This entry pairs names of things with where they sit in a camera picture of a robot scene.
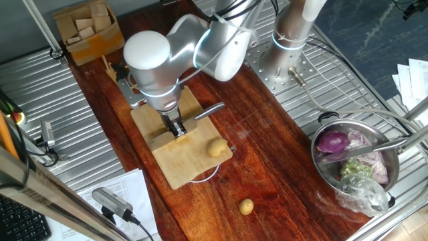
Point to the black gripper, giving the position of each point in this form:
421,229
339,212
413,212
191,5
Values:
173,118

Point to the steel cleaver knife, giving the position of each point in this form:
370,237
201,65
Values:
210,110

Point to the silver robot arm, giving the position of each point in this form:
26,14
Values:
150,60

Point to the cut potato piece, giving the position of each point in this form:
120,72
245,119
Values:
182,138

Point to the bamboo cutting board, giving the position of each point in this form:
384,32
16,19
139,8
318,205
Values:
180,167

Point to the large peeled potato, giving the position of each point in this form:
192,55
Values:
216,148

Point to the printed paper sheet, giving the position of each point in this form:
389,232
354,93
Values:
130,187

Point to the wooden knife rack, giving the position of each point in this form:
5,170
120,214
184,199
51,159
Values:
110,72

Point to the small whole potato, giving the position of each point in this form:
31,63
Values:
246,206

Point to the cardboard box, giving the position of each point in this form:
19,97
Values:
90,50

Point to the small wooden block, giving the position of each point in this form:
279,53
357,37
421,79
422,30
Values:
73,40

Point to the purple onion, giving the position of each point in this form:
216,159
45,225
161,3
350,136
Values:
331,142

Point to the steel cooking pot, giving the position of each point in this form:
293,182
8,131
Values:
329,171

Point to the red emergency stop button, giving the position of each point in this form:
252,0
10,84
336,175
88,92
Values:
18,118

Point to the orange pole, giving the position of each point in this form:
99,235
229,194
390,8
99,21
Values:
6,134

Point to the green leafy vegetable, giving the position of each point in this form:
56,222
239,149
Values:
354,168

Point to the black keyboard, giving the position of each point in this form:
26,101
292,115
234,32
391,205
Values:
20,224

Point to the clear plastic bag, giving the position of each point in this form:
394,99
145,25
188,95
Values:
362,195

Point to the bag of purple vegetables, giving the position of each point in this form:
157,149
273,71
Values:
376,164

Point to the slim steel kitchen knife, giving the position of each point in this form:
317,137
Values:
384,146

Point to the stack of printed papers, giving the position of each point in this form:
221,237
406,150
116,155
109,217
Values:
418,80

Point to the silver camera on stand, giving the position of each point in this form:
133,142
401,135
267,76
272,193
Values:
110,201

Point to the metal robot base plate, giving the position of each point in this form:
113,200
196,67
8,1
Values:
277,83

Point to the small grey camera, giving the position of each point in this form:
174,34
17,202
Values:
47,132

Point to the aluminium frame bar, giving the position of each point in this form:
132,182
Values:
388,221
50,197
414,138
40,26
416,108

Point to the black overhead camera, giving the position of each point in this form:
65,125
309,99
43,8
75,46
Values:
413,7

